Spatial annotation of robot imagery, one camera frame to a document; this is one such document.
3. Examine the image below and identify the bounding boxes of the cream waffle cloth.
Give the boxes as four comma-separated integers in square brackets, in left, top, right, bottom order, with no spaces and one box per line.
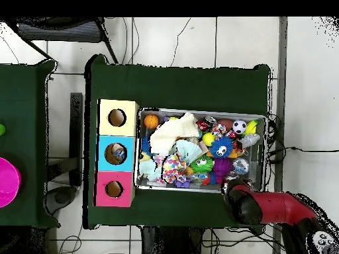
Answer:
[148,112,201,159]

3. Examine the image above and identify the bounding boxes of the polka dot cloth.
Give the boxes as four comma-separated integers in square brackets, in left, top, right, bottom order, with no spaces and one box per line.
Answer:
[161,152,188,185]

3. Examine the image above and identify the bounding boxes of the crushed clear plastic bottle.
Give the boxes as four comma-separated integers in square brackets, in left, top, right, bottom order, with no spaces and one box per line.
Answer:
[111,146,127,163]
[232,157,250,175]

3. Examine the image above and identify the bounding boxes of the grey crushed bottle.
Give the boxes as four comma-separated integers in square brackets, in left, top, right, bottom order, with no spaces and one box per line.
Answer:
[236,133,262,150]

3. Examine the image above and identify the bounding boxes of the wooden box with three holes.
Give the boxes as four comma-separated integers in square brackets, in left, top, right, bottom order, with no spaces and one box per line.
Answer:
[92,99,140,208]

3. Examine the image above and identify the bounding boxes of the shallow silver mesh bin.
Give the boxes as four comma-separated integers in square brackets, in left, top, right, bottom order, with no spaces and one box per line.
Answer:
[133,106,268,195]

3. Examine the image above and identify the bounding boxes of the mint green waffle cloth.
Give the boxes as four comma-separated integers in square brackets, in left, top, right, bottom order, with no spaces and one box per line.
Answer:
[138,139,203,182]

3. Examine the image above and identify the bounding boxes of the blue spiky toy big eyes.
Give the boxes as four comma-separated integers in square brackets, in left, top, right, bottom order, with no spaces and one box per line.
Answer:
[140,134,155,157]

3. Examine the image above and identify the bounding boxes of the small orange basketball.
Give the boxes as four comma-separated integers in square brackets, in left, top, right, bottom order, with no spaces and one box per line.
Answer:
[143,114,160,130]

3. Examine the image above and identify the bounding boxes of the green spiky toy with eyes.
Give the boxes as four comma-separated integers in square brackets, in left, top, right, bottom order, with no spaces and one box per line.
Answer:
[189,154,215,174]

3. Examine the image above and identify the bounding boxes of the dark green table cloth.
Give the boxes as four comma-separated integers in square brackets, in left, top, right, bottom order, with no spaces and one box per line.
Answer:
[83,54,272,230]
[0,59,60,230]

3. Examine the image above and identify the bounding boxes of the blue spiky toy small eyes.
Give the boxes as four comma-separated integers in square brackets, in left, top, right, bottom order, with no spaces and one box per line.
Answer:
[209,135,234,159]

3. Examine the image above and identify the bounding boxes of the purple knobbly toy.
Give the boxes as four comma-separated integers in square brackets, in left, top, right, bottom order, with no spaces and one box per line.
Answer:
[213,157,233,185]

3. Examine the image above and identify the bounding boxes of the small soccer ball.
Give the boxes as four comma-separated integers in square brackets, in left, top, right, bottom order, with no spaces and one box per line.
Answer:
[232,119,248,135]

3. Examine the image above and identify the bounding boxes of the black flat panel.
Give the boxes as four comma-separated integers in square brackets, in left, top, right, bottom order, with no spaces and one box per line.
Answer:
[69,92,83,187]

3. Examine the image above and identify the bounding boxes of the grey oval stand base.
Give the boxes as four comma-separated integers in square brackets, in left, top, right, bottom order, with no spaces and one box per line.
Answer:
[46,185,78,216]

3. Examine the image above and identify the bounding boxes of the black chair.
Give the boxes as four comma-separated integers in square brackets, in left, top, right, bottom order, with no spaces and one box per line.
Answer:
[5,17,120,65]

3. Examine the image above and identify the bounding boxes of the pink round bowl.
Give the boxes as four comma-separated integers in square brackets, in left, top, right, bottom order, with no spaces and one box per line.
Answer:
[0,157,22,208]

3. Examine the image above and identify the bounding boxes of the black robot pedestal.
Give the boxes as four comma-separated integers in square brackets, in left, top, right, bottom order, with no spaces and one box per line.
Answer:
[140,226,206,254]

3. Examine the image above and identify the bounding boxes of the black cable with plug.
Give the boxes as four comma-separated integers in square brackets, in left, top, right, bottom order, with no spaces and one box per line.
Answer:
[267,146,339,154]

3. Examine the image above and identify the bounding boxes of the grey floor cable cover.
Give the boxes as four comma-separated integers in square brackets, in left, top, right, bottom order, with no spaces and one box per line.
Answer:
[272,17,289,254]

